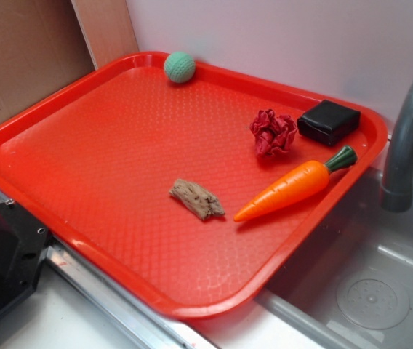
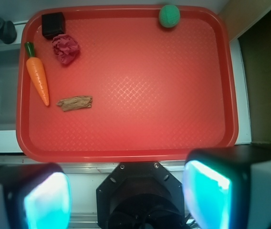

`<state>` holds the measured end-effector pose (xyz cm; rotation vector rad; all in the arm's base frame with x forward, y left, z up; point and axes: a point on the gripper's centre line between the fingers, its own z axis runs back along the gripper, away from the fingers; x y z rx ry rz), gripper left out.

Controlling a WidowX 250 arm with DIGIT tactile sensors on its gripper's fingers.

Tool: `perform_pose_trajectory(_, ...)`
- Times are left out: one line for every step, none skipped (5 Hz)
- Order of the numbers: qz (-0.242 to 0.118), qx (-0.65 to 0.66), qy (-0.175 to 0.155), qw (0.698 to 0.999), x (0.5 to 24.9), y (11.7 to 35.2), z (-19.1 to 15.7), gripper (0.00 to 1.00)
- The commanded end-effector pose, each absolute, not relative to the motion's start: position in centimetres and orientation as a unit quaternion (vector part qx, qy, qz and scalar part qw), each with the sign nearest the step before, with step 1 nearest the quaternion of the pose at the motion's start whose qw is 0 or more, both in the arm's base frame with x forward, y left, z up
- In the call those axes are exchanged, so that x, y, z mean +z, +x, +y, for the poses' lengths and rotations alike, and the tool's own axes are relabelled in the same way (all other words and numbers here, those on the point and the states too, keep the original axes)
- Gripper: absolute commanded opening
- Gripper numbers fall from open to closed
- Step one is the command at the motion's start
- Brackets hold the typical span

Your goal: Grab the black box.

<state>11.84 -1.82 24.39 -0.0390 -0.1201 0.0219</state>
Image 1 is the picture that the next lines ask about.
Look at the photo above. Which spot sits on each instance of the red plastic tray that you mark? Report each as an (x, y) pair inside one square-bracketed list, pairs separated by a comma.
[(95, 162)]

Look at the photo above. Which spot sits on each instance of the grey plastic sink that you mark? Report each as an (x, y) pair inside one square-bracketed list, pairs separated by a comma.
[(350, 283)]

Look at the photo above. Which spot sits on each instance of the green textured ball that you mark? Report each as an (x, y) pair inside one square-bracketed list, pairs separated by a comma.
[(179, 67)]

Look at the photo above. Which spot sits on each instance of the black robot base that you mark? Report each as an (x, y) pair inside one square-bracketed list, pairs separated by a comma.
[(23, 248)]

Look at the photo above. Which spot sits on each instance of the red cloth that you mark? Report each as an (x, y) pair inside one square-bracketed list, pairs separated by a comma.
[(273, 134)]

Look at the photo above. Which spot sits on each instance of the metal rail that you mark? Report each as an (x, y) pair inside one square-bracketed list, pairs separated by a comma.
[(76, 306)]

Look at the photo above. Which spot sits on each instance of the orange toy carrot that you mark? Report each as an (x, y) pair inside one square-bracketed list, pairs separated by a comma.
[(301, 183)]

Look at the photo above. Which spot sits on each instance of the black box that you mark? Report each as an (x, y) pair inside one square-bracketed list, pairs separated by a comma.
[(328, 122)]

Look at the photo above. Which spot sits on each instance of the brown cardboard sheet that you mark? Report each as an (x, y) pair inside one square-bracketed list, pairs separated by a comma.
[(42, 49)]

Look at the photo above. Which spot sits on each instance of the brown wood piece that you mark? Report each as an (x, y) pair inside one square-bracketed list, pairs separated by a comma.
[(197, 199)]

